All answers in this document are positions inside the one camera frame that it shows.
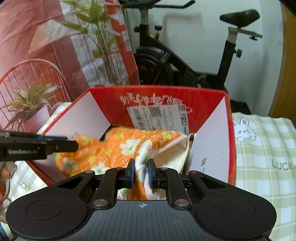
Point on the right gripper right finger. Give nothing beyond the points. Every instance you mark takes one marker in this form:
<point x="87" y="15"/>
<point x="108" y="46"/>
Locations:
<point x="157" y="176"/>

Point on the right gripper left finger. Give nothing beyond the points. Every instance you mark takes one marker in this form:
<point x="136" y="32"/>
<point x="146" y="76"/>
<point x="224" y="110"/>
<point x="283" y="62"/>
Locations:
<point x="125" y="176"/>

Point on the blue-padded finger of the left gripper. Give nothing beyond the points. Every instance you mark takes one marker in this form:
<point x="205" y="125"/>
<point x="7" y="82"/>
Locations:
<point x="57" y="144"/>

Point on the orange floral cloth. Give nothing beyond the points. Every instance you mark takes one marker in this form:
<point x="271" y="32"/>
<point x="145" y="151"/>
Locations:
<point x="168" y="149"/>

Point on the white shipping label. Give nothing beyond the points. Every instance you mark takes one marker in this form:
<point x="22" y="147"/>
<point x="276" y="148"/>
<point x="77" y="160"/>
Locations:
<point x="163" y="117"/>

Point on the red cardboard box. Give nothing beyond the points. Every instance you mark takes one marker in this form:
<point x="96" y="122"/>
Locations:
<point x="204" y="113"/>

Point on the red printed backdrop curtain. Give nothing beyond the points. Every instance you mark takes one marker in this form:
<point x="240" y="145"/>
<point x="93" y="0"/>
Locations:
<point x="52" y="51"/>

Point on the green checkered bunny blanket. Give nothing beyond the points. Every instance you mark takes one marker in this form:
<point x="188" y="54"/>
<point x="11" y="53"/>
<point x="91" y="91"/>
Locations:
<point x="266" y="167"/>

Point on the black exercise bike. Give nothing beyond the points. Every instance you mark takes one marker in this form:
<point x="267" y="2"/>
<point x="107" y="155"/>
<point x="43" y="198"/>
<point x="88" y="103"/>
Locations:
<point x="190" y="43"/>

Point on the wooden door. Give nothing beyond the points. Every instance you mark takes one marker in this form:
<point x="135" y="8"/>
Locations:
<point x="283" y="105"/>

